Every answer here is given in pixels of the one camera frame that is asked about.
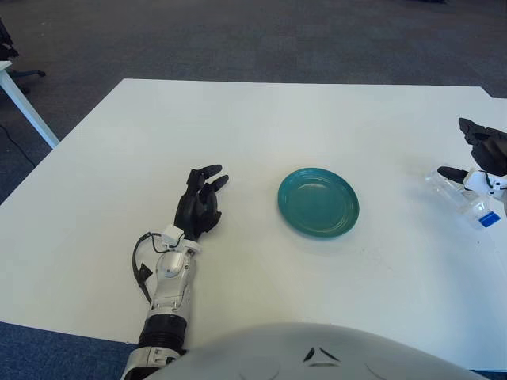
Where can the clear bottle with blue cap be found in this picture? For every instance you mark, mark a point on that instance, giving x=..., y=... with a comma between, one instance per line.
x=489, y=221

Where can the teal round plate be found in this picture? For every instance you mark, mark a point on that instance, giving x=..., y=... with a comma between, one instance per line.
x=317, y=206

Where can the black office chair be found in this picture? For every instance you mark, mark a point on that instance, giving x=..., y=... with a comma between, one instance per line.
x=27, y=73

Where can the white side table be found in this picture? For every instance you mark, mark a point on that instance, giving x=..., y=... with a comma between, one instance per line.
x=21, y=103

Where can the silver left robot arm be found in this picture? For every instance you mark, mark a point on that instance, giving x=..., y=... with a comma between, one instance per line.
x=170, y=277

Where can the grey robot torso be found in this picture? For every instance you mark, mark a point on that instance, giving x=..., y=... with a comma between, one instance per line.
x=257, y=352

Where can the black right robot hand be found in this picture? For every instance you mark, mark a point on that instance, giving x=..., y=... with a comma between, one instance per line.
x=491, y=150

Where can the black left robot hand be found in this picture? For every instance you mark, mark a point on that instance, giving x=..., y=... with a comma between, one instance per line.
x=194, y=213

